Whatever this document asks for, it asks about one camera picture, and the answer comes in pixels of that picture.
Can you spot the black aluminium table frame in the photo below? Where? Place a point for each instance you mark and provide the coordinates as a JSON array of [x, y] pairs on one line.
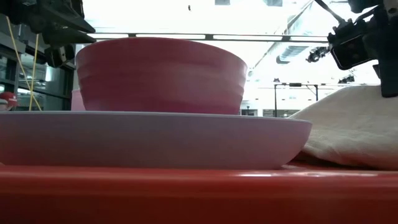
[[186, 36]]

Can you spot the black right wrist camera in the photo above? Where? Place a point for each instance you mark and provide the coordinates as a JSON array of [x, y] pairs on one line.
[[349, 46]]

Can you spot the black background table frame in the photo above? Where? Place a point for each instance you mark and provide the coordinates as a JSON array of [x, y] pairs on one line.
[[295, 84]]

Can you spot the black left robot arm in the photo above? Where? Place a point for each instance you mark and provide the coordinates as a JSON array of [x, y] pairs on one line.
[[15, 9]]

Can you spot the red round object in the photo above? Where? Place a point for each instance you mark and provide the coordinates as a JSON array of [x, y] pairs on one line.
[[7, 99]]

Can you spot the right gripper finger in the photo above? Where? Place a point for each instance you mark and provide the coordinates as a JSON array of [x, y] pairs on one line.
[[390, 68]]

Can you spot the magenta bowl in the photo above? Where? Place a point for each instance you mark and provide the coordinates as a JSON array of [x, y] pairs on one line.
[[161, 74]]

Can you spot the beige cloth napkin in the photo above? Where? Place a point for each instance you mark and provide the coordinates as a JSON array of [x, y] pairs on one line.
[[351, 130]]

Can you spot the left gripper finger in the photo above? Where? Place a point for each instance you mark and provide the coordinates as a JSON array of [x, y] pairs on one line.
[[71, 40], [71, 24]]

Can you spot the red plastic tray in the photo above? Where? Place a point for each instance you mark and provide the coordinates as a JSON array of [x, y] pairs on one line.
[[199, 199]]

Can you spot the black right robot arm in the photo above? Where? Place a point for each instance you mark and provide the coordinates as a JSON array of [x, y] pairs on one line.
[[363, 4]]

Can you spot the lavender plate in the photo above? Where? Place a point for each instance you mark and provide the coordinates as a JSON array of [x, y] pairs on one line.
[[155, 140]]

